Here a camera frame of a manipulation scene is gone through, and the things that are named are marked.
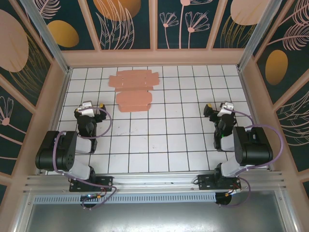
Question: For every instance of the thin aluminium side rail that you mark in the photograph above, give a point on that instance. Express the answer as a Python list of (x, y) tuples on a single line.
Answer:
[(57, 116), (249, 96)]

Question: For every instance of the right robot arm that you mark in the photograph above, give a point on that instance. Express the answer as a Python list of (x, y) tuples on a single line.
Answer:
[(256, 147)]

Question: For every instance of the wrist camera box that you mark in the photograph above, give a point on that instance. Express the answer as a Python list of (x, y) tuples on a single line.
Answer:
[(87, 108), (225, 107)]

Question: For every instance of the grey metal sheet panel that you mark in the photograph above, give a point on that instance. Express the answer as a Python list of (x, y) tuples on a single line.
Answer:
[(154, 217)]

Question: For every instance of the wide aluminium frame rail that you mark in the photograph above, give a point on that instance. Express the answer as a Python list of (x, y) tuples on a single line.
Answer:
[(154, 180)]

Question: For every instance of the pink paper box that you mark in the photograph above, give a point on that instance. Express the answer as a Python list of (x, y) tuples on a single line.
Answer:
[(132, 101)]

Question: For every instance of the aluminium corner post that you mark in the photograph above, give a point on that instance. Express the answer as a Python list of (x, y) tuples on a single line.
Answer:
[(256, 36), (47, 36)]

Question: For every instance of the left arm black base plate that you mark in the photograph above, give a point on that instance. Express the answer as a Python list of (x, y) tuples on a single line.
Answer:
[(106, 182)]

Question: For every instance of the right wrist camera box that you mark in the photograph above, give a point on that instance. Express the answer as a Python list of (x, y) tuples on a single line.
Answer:
[(225, 107)]

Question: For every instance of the small circuit board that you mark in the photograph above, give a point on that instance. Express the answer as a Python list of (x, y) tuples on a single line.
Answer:
[(90, 196)]

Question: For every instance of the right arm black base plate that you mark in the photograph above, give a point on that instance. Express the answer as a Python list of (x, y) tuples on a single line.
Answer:
[(205, 182)]

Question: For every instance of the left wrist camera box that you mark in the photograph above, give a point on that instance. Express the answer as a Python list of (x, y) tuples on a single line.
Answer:
[(87, 108)]

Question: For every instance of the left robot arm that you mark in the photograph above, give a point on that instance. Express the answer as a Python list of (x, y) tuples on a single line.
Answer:
[(60, 149)]

